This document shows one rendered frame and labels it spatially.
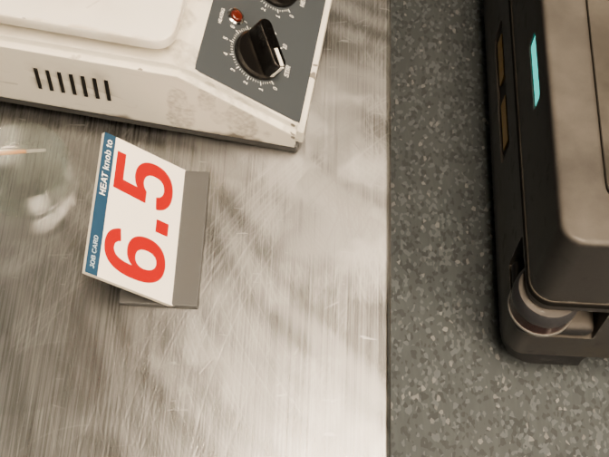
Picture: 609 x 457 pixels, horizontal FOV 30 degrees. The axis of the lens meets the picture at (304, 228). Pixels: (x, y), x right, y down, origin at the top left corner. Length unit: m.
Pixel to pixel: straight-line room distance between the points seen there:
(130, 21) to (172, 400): 0.21
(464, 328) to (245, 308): 0.86
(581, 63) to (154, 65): 0.71
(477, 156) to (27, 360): 1.07
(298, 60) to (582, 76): 0.62
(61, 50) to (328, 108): 0.17
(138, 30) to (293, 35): 0.11
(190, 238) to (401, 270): 0.87
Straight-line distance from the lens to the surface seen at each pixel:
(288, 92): 0.68
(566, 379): 1.50
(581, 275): 1.22
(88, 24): 0.65
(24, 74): 0.69
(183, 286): 0.65
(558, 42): 1.30
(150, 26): 0.65
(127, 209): 0.65
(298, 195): 0.69
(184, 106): 0.68
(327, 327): 0.65
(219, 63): 0.67
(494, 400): 1.46
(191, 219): 0.67
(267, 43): 0.67
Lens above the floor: 1.34
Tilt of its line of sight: 61 degrees down
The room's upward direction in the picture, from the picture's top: 6 degrees clockwise
